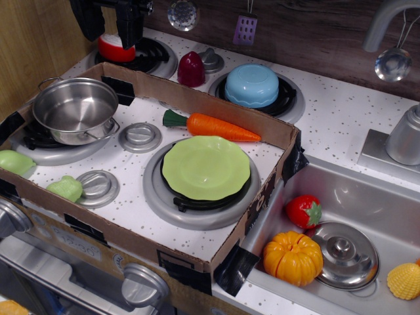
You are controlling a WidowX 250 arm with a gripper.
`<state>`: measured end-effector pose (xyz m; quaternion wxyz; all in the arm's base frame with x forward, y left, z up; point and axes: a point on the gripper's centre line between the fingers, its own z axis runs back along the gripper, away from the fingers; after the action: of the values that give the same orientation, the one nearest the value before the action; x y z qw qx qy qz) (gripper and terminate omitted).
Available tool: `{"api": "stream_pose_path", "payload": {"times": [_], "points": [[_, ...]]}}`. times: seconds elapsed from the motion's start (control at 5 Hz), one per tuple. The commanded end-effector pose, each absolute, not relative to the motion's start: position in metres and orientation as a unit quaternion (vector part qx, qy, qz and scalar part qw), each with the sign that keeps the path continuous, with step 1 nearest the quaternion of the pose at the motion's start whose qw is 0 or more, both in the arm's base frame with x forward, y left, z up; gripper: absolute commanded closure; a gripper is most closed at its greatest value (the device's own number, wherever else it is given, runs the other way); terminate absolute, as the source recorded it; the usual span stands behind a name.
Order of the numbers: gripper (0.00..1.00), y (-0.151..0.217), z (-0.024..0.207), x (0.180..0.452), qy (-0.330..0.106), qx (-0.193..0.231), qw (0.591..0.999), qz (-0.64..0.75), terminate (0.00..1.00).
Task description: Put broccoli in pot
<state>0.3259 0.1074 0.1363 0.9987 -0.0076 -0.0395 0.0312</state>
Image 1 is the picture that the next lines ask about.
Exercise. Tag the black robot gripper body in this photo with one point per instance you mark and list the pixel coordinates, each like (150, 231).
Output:
(138, 6)

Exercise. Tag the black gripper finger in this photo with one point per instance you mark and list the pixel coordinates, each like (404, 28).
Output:
(89, 17)
(129, 20)

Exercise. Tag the light green toy broccoli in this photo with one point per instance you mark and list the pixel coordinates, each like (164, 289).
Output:
(67, 187)

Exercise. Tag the stainless steel pot lid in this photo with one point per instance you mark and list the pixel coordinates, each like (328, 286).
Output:
(351, 261)

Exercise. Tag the red and white toy food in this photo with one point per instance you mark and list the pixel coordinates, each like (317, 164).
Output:
(110, 47)

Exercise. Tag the black rear left burner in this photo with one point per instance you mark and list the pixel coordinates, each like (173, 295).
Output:
(149, 55)

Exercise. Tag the black burner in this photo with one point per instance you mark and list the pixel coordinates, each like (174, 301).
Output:
(37, 136)
(213, 203)
(149, 55)
(285, 101)

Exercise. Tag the hanging metal skimmer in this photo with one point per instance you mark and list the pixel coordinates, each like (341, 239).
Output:
(183, 15)

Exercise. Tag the dark red toy vegetable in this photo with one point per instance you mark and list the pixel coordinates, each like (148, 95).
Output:
(191, 71)

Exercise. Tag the silver stove knob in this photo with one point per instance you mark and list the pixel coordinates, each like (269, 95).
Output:
(140, 138)
(212, 61)
(99, 188)

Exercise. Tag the hanging purple spatula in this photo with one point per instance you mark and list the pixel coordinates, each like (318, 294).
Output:
(246, 26)

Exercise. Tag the black front left burner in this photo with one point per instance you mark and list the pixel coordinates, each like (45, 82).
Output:
(37, 136)

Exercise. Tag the orange toy carrot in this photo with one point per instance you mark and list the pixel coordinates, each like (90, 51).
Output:
(204, 125)

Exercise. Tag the light blue plastic bowl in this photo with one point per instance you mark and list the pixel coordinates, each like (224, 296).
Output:
(252, 86)

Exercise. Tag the light green toy vegetable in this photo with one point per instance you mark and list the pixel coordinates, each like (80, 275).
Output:
(16, 162)

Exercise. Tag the light green plastic plate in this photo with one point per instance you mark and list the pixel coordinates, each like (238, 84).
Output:
(206, 144)

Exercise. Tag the black rear right burner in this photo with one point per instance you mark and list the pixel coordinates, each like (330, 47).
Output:
(285, 101)

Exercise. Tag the black front right burner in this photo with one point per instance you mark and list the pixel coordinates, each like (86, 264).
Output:
(213, 203)

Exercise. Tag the brown cardboard fence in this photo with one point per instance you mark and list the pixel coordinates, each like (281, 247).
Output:
(127, 229)

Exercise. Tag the silver oven knob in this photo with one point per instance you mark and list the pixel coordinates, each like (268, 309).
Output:
(143, 287)
(13, 220)

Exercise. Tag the red toy strawberry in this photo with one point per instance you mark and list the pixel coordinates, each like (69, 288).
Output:
(304, 211)

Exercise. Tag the hanging metal ladle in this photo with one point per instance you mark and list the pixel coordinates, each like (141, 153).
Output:
(394, 64)

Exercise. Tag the orange toy pumpkin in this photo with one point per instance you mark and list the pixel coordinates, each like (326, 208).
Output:
(293, 257)

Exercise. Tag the silver toy faucet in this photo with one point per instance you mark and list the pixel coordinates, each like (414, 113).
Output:
(396, 154)

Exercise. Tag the metal sink basin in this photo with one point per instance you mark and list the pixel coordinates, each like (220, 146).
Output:
(368, 227)

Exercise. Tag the yellow toy corn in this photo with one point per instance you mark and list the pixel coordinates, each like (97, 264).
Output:
(403, 281)

